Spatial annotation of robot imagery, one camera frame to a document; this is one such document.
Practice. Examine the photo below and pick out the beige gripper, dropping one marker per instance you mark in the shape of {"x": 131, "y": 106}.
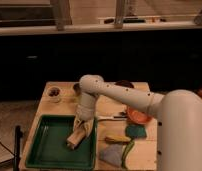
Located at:
{"x": 81, "y": 129}

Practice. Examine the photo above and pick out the green chili pepper toy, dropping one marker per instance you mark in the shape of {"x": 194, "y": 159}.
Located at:
{"x": 127, "y": 149}

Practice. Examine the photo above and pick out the black stand pole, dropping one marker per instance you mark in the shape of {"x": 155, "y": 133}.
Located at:
{"x": 17, "y": 143}

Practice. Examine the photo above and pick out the teal sponge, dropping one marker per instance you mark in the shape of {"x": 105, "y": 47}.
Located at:
{"x": 135, "y": 131}

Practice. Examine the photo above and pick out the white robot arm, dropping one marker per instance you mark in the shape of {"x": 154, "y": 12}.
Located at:
{"x": 179, "y": 116}

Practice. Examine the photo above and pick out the dark brown bowl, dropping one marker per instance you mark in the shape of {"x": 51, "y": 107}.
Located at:
{"x": 124, "y": 83}

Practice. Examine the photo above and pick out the knife with black handle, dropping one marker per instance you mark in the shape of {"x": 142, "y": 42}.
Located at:
{"x": 117, "y": 117}

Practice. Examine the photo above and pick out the green plastic tray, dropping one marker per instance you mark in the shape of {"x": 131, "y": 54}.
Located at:
{"x": 49, "y": 149}

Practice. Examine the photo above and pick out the orange plastic bowl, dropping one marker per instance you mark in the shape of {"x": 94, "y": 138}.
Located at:
{"x": 138, "y": 117}

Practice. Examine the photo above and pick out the dark grey cup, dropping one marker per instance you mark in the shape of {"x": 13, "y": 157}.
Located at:
{"x": 76, "y": 88}

